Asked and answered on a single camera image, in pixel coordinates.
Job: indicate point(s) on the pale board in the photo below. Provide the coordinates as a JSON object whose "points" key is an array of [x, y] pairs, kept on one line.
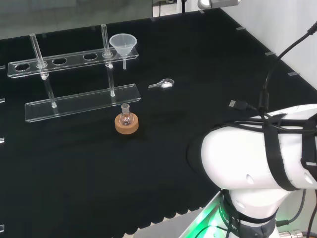
{"points": [[203, 223]]}

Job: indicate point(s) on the small round-bottom glass flask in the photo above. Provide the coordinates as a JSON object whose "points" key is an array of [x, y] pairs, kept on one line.
{"points": [[125, 119]]}

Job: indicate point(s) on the clear plastic funnel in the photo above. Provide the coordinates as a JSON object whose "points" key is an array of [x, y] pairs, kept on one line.
{"points": [[122, 45]]}

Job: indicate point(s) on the glass weighing funnel with powder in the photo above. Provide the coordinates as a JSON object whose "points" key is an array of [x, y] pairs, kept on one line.
{"points": [[166, 83]]}

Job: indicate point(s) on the grey box device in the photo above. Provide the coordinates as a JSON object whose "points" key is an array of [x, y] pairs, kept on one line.
{"points": [[223, 3]]}

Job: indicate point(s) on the black tripod pole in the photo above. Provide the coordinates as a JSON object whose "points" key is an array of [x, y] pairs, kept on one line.
{"points": [[183, 5]]}

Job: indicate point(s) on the black bench cloth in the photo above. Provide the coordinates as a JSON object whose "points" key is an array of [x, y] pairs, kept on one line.
{"points": [[173, 153]]}

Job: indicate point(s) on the clear acrylic funnel stand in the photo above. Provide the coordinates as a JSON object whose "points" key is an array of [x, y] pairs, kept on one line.
{"points": [[74, 106]]}

